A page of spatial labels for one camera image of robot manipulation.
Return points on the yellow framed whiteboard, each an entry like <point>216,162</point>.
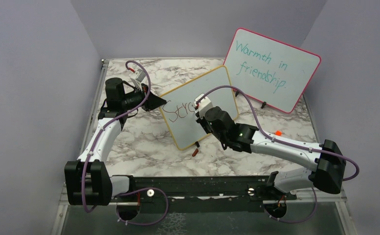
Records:
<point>179,110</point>

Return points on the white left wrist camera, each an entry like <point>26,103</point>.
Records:
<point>137,78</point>

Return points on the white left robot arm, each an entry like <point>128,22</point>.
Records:
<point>87,180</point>

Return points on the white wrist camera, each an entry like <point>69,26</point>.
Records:
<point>137,78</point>
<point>202,105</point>

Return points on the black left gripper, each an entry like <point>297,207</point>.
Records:
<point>153,102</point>

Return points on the brown marker cap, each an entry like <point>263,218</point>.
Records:
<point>195,152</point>

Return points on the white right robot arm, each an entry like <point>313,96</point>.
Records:
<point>321,164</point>

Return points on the pink framed whiteboard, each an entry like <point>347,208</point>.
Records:
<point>269,70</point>

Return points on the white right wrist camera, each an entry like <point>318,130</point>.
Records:
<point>202,105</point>

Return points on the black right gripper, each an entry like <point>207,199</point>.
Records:
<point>202,120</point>

